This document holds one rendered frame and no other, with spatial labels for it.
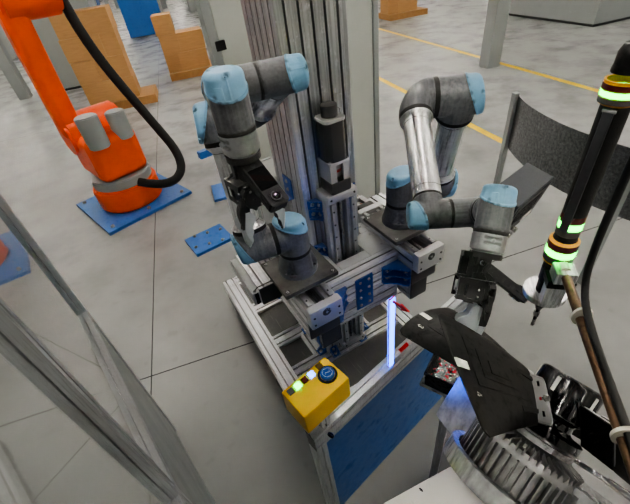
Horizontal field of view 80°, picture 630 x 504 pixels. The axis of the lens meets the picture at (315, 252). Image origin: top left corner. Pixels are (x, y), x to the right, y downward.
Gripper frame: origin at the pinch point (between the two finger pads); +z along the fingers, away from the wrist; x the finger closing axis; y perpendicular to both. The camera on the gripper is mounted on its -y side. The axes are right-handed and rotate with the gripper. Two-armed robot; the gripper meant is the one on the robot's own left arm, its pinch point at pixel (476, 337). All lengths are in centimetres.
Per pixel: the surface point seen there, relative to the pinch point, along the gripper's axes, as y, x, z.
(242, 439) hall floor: 79, -89, 103
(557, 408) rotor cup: -13.9, 12.7, 7.3
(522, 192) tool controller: -18, -51, -41
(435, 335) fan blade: 8.5, -4.3, 2.7
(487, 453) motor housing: -2.6, 15.0, 18.8
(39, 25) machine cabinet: 831, -612, -314
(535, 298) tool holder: -2.3, 21.0, -14.2
